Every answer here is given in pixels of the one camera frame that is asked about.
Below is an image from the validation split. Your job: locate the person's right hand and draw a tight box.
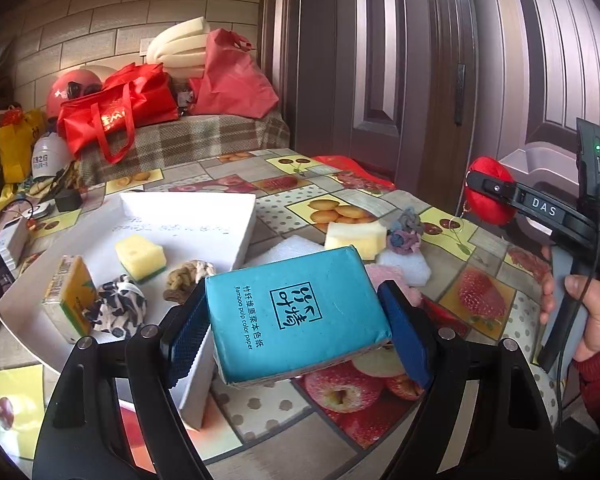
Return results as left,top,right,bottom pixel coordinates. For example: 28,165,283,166
540,245,600,362

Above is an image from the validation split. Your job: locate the red tote bag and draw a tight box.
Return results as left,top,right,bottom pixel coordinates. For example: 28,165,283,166
57,62,181,163

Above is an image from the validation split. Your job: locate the plaid sofa cover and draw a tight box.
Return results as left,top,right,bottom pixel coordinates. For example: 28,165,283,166
75,110,291,188

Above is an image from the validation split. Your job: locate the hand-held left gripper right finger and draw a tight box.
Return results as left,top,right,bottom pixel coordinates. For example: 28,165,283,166
377,280,561,480

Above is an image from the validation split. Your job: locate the pinkish plastic chair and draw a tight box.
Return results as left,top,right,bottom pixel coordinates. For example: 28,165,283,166
500,142,583,183

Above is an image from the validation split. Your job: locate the pink plush toy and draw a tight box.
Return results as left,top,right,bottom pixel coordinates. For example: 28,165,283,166
365,265,423,307

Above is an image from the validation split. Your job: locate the black power adapter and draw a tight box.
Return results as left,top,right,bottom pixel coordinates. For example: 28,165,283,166
55,187,83,213

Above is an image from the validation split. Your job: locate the stack of white foam sheets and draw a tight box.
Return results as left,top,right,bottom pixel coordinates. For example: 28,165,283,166
146,16,212,81

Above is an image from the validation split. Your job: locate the leopard print scrunchie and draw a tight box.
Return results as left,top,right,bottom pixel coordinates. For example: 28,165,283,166
82,275,148,341

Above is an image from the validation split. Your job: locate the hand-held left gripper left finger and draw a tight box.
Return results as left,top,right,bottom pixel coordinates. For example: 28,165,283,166
32,277,216,480

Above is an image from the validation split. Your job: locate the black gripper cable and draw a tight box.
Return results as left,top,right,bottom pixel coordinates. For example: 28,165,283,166
554,195,600,416

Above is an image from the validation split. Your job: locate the pale yellow sponge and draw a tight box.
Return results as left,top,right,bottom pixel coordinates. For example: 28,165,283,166
325,220,388,261

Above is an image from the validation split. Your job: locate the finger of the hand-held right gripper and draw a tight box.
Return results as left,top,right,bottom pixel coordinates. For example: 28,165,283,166
466,170,571,233

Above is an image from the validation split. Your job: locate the yellow sponge with green pad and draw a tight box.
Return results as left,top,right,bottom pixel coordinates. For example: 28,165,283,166
115,234,167,283

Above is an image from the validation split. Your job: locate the teal tissue pack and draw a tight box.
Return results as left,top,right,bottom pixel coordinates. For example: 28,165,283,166
204,245,393,387

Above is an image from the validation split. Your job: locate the red plush ball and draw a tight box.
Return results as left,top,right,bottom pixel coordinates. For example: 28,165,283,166
466,156,517,226

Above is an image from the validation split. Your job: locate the red helmet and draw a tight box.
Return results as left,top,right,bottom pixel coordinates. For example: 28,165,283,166
47,70,106,122

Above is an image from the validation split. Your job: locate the white foam block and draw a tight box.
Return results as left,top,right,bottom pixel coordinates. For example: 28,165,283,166
254,235,327,273
377,247,433,288

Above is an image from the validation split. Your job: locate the red plastic packet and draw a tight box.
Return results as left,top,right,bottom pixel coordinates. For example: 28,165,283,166
312,155,396,192

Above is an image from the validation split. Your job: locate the brown braided rope knot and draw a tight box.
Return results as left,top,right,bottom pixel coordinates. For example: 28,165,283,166
162,259,217,306

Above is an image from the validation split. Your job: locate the white shallow box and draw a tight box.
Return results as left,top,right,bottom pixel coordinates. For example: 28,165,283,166
0,191,257,431

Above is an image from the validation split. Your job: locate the brown panelled door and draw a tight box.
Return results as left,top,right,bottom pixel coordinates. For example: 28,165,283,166
260,0,600,201

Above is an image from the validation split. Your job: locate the white plastic bottle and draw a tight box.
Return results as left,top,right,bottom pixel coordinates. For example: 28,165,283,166
32,130,73,178

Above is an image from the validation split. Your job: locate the grey purple rope knot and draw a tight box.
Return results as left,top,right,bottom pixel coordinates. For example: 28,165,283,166
387,207,425,253

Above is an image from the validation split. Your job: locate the black door handle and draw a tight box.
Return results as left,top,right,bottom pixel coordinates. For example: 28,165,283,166
455,63,467,126

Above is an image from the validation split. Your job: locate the red non-woven bag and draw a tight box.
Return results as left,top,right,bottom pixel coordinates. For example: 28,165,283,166
189,29,281,120

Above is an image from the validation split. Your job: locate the yellow shopping bag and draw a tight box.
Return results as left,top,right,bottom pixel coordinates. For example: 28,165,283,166
0,107,46,183

